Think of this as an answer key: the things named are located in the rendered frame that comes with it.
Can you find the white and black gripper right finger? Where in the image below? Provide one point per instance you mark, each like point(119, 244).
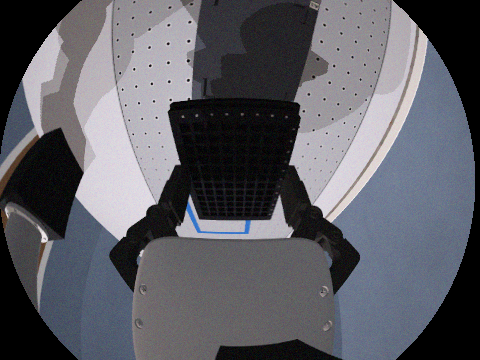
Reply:
point(308, 222)

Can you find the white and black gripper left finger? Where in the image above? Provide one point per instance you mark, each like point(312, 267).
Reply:
point(170, 209)

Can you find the blue tape outline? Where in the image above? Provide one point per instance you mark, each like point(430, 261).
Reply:
point(189, 210)

